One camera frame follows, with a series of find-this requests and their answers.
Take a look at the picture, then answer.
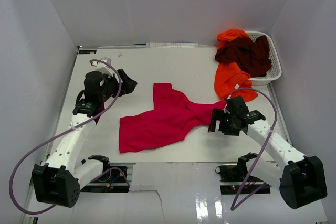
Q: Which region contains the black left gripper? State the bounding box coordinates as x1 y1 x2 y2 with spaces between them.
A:
99 69 137 102

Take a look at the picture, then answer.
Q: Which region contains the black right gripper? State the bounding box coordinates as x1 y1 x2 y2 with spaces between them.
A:
208 108 240 136

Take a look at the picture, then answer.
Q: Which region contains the magenta t shirt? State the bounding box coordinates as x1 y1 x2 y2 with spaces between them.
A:
119 83 226 153

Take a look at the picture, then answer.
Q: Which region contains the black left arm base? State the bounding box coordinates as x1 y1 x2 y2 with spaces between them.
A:
81 166 131 193

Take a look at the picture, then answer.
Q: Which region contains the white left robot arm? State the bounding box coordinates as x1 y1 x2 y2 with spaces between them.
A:
32 69 137 208

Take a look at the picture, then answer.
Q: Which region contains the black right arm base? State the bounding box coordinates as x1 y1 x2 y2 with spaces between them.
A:
215 163 264 195

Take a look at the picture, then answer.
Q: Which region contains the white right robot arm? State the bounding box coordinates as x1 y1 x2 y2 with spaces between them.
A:
208 97 328 209

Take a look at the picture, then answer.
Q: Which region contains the orange t shirt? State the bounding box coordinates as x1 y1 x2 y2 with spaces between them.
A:
214 29 258 102

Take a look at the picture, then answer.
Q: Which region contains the dark maroon t shirt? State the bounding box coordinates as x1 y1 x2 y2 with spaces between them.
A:
215 35 272 78

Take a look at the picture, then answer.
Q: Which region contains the white plastic basket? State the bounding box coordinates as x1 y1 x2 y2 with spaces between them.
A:
246 31 283 86

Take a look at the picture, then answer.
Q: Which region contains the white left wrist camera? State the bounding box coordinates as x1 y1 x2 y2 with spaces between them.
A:
91 57 113 76

